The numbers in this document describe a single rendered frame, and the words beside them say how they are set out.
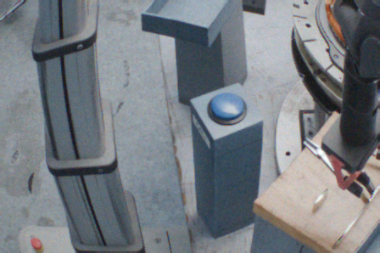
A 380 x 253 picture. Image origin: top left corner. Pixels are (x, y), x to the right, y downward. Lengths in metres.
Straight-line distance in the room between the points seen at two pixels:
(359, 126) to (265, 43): 0.80
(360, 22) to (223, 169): 0.53
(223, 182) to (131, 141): 1.26
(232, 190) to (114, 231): 0.27
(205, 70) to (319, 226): 0.50
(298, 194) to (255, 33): 0.64
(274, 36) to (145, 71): 1.05
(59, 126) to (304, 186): 0.38
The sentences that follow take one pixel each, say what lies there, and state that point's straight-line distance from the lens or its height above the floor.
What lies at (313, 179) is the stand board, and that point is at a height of 1.06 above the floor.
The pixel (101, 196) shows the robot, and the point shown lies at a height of 0.83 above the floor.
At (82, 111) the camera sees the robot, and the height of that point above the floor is 1.02.
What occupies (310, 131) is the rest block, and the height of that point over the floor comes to 0.84.
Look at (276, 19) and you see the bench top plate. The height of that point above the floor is 0.78.
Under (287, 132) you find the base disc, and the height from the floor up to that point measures 0.80.
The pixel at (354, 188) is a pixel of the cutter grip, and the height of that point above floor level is 1.17.
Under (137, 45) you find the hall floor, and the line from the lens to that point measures 2.71.
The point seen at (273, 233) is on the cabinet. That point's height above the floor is 1.01.
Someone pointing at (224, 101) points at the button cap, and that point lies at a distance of 1.16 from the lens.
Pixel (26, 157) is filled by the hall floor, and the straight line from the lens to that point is 2.49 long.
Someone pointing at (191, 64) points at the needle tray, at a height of 0.88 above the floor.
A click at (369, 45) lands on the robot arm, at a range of 0.75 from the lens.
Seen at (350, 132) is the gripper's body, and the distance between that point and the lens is 0.85.
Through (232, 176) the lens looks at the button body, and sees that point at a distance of 1.22.
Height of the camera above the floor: 1.93
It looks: 51 degrees down
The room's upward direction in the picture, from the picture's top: 4 degrees counter-clockwise
